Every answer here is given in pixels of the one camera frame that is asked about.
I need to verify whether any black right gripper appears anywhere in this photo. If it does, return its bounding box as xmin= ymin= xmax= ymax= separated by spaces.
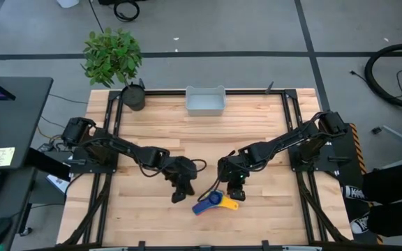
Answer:
xmin=197 ymin=155 xmax=249 ymax=203

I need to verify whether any small indigo measuring cup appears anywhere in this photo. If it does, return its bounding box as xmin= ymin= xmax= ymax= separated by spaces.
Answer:
xmin=191 ymin=190 xmax=224 ymax=216

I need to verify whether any yellow measuring cup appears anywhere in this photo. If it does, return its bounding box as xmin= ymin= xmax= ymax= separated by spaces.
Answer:
xmin=218 ymin=195 xmax=240 ymax=212

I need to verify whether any grey plastic basket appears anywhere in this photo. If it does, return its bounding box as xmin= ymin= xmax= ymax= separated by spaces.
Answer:
xmin=185 ymin=84 xmax=228 ymax=117

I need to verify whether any black plant pot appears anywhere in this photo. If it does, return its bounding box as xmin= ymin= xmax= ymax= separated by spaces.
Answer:
xmin=120 ymin=83 xmax=147 ymax=112

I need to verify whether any white paper sheet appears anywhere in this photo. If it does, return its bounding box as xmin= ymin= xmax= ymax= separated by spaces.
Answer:
xmin=45 ymin=173 xmax=71 ymax=195

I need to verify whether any black flat panel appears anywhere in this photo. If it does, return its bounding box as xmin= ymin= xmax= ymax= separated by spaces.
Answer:
xmin=24 ymin=147 xmax=73 ymax=182

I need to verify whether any green leafy plant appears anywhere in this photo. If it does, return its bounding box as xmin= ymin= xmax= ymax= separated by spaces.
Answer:
xmin=80 ymin=26 xmax=144 ymax=89

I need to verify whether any black platform with hazard stripe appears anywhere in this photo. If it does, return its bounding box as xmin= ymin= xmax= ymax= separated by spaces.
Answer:
xmin=322 ymin=121 xmax=385 ymax=245

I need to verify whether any dark grey side desk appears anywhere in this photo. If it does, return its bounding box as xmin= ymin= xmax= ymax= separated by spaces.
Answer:
xmin=0 ymin=166 xmax=38 ymax=251

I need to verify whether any black desk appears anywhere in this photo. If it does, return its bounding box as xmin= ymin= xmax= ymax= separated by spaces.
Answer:
xmin=0 ymin=75 xmax=54 ymax=172

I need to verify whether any person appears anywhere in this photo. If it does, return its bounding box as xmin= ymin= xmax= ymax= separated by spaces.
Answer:
xmin=342 ymin=160 xmax=402 ymax=238

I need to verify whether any yellow sticky note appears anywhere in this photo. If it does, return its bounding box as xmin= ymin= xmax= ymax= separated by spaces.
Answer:
xmin=0 ymin=146 xmax=16 ymax=168

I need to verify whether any black aluminium table frame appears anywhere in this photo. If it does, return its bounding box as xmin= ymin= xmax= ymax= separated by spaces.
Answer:
xmin=59 ymin=88 xmax=354 ymax=251

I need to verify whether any black cable coil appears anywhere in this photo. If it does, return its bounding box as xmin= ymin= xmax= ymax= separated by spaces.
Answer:
xmin=112 ymin=0 xmax=141 ymax=23

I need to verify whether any thin black floor cable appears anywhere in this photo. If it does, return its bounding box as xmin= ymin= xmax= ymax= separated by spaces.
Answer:
xmin=349 ymin=65 xmax=402 ymax=99

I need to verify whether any black coiled hose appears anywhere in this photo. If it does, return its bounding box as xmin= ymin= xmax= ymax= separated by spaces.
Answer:
xmin=364 ymin=43 xmax=402 ymax=109

